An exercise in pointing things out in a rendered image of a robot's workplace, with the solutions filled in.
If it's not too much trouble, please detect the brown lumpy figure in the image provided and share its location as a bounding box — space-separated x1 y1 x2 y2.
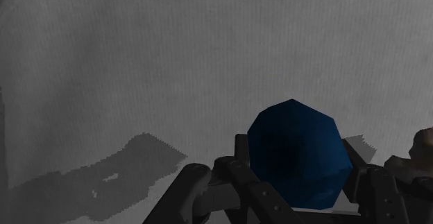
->
383 127 433 188

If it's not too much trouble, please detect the dark blue faceted ball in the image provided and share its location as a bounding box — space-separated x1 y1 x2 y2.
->
247 98 354 211

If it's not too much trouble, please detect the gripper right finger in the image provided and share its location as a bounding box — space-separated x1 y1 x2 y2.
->
341 138 433 224

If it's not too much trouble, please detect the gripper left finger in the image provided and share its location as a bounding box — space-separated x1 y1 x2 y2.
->
142 133 305 224

